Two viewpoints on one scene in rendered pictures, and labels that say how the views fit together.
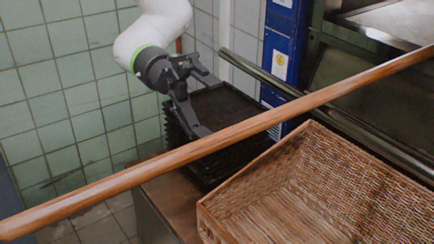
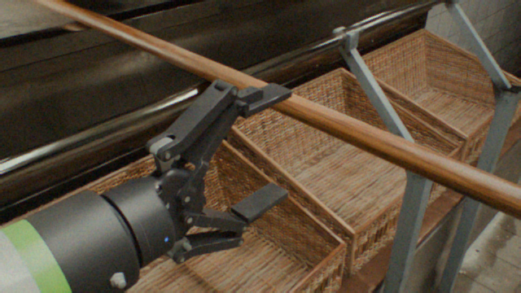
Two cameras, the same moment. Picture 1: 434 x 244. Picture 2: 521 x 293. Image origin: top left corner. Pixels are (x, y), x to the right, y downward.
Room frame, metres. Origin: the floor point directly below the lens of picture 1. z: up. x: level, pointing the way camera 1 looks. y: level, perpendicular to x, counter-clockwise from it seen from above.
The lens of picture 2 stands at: (0.73, 0.43, 1.46)
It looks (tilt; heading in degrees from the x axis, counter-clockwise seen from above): 33 degrees down; 259
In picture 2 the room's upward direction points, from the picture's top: straight up
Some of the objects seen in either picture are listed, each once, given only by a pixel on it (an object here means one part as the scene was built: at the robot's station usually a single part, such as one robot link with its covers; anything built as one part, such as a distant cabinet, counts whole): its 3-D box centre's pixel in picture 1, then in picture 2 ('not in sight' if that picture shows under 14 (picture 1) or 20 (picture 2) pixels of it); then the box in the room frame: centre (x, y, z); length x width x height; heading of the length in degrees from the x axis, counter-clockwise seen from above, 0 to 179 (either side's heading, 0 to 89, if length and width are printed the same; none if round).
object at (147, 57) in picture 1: (158, 68); (83, 248); (0.83, 0.14, 1.19); 0.12 x 0.06 x 0.09; 125
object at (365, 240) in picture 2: not in sight; (343, 155); (0.28, -0.63, 0.72); 0.56 x 0.49 x 0.28; 34
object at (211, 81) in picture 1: (206, 78); (260, 99); (0.66, 0.02, 1.25); 0.07 x 0.03 x 0.01; 35
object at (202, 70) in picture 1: (198, 64); (240, 91); (0.68, 0.04, 1.27); 0.05 x 0.01 x 0.03; 35
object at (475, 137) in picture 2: not in sight; (438, 92); (-0.22, -0.97, 0.72); 0.56 x 0.49 x 0.28; 34
